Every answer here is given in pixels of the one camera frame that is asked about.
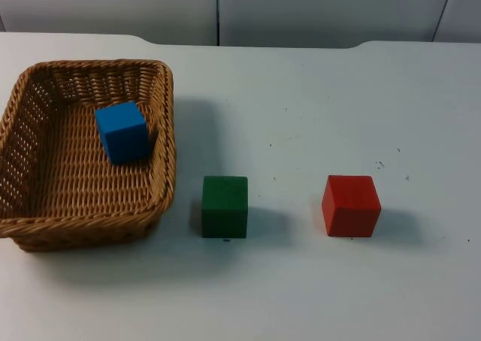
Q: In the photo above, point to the green cube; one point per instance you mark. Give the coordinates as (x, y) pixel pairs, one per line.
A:
(224, 207)

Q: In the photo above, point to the pale brown wicker basket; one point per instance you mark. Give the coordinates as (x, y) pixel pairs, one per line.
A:
(67, 191)

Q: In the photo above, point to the red cube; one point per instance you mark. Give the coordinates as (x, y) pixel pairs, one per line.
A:
(351, 206)

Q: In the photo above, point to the blue cube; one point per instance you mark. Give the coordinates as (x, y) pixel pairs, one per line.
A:
(124, 132)

